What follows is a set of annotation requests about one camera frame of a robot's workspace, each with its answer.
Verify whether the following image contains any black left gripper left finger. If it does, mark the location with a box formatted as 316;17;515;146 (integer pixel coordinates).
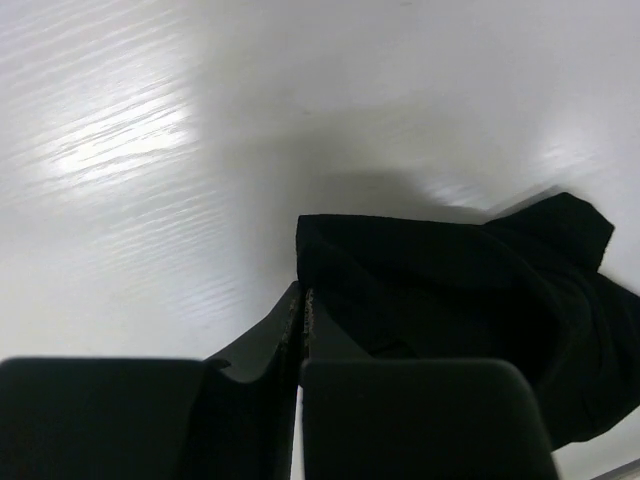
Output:
1;284;304;479

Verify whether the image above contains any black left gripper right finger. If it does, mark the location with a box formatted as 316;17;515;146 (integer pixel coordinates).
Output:
301;292;558;480

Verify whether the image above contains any black skirt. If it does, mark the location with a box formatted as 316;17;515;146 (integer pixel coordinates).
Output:
296;193;639;448

